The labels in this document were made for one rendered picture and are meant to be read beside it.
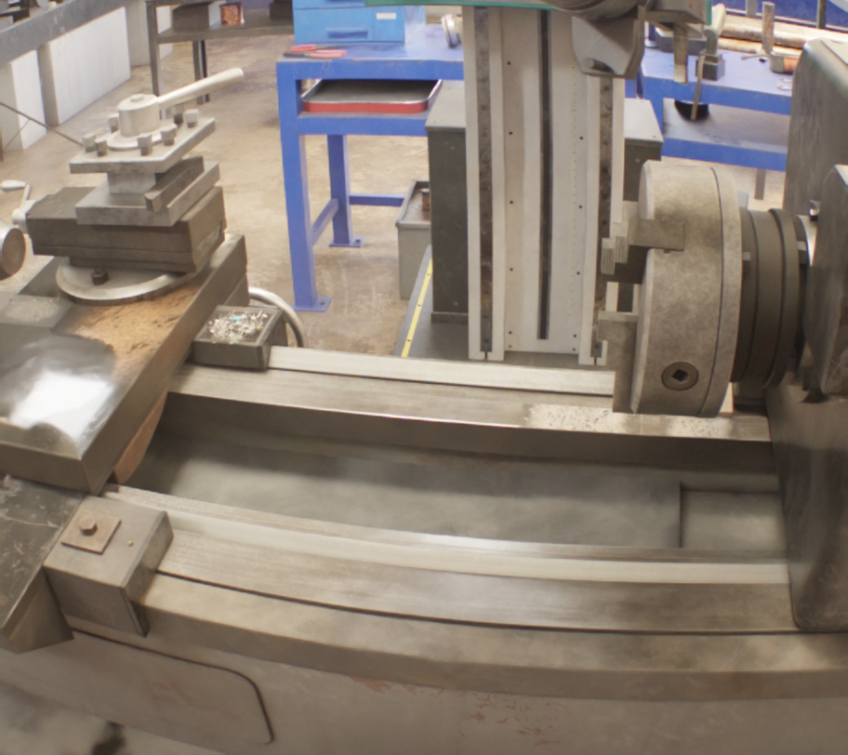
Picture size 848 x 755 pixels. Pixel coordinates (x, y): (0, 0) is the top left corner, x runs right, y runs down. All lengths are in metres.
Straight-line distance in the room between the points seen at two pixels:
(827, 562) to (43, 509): 0.83
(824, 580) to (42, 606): 0.80
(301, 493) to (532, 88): 1.07
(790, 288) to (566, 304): 1.37
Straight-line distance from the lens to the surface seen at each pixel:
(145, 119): 1.26
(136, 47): 7.06
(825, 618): 0.90
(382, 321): 2.99
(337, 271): 3.30
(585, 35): 0.75
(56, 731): 1.42
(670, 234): 0.80
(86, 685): 1.24
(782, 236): 0.87
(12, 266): 1.14
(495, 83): 1.92
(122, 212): 1.26
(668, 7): 0.76
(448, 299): 2.31
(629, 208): 1.00
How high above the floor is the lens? 1.52
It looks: 31 degrees down
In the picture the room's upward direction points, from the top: 3 degrees counter-clockwise
